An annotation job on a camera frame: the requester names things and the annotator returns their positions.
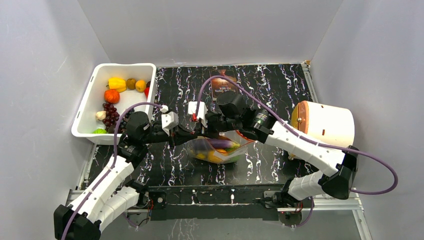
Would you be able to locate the white plastic bin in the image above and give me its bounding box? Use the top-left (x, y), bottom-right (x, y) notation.
top-left (71, 63), bottom-right (158, 145)

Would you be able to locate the clear zip top bag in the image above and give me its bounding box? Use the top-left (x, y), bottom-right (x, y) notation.
top-left (186, 130), bottom-right (254, 164)

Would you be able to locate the purple eggplant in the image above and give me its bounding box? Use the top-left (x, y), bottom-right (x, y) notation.
top-left (206, 138), bottom-right (235, 149)

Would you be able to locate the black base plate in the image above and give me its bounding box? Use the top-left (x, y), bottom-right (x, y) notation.
top-left (147, 184), bottom-right (283, 221)

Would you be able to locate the black grape bunch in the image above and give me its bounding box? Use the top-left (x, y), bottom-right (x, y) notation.
top-left (119, 109), bottom-right (135, 131)

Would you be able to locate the garlic bulb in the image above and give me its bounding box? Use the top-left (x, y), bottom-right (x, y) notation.
top-left (95, 110), bottom-right (107, 121)

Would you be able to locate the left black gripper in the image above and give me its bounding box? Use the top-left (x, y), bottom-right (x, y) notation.
top-left (141, 121), bottom-right (198, 150)

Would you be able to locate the dark red grape bunch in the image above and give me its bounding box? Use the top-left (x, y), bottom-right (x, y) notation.
top-left (101, 102), bottom-right (120, 131)

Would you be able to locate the orange persimmon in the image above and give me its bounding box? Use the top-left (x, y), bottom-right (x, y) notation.
top-left (103, 89), bottom-right (121, 104)

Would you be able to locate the small orange round fruit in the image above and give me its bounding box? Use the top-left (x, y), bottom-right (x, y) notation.
top-left (135, 79), bottom-right (147, 93)

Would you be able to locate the yellow pear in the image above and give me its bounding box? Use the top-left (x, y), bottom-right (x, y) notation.
top-left (195, 151), bottom-right (208, 161)

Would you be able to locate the brown yellow round fruit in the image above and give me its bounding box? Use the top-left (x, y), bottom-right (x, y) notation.
top-left (126, 78), bottom-right (137, 90)

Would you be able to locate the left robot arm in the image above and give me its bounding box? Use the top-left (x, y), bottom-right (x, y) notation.
top-left (53, 111), bottom-right (201, 240)

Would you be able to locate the book with dark cover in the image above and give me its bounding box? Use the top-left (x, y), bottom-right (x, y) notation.
top-left (210, 69), bottom-right (239, 101)

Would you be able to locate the yellow bell pepper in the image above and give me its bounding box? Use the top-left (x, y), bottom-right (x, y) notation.
top-left (107, 77), bottom-right (127, 93)

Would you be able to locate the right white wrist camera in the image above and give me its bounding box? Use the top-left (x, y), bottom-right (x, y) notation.
top-left (187, 101), bottom-right (208, 128)

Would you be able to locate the aluminium frame rail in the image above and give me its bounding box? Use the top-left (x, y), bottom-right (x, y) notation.
top-left (56, 188), bottom-right (372, 240)

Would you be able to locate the red fruit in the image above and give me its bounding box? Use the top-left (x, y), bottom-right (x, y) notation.
top-left (144, 87), bottom-right (150, 98)

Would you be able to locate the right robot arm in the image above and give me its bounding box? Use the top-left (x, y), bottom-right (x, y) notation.
top-left (188, 91), bottom-right (358, 207)

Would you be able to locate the green cabbage toy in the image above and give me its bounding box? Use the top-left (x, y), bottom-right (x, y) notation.
top-left (92, 128), bottom-right (108, 134)

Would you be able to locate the green round fruit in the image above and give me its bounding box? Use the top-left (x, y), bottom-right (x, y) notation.
top-left (226, 147), bottom-right (244, 163)

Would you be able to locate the white cylinder orange lid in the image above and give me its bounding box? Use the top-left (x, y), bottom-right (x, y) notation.
top-left (290, 100), bottom-right (355, 147)

